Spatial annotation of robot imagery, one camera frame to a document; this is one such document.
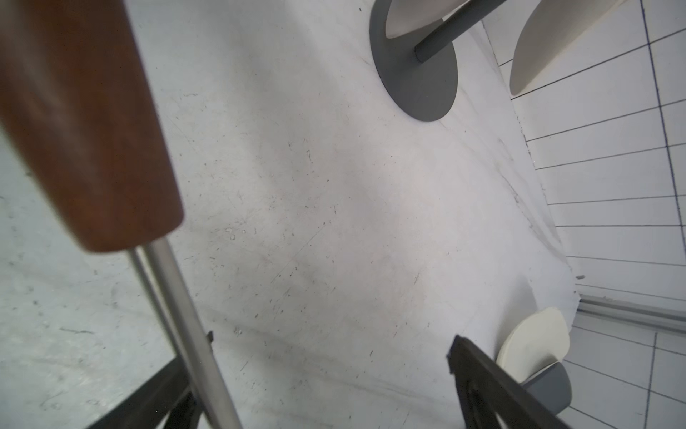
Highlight cream utensil dark wood handle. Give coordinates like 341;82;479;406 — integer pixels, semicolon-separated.
1;1;241;428

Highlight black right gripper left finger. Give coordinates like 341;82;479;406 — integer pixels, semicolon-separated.
89;357;204;429

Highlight grey utensil rack stand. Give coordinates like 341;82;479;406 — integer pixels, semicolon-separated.
369;0;502;123

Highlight cream spoon mint handle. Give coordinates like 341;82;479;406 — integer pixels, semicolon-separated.
385;0;467;39

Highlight cream spatula light wood handle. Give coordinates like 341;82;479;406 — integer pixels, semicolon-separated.
496;307;570;384

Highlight grey spatula mint handle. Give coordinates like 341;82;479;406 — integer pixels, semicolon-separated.
523;362;573;415

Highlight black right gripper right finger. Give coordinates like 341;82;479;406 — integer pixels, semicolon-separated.
448;335;567;428

